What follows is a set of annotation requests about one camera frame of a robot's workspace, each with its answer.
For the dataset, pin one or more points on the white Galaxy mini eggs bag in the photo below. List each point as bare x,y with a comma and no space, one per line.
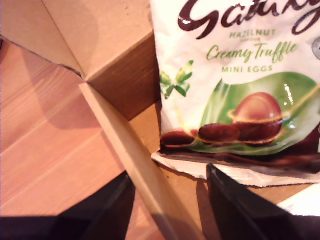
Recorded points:
225,75

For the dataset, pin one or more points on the white printed paper leaflet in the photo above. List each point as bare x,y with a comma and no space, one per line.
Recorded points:
302,200

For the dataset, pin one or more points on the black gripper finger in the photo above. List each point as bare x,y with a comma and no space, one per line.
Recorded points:
232,212
110,212

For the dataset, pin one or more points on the open brown cardboard box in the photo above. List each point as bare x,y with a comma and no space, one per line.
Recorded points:
120,82

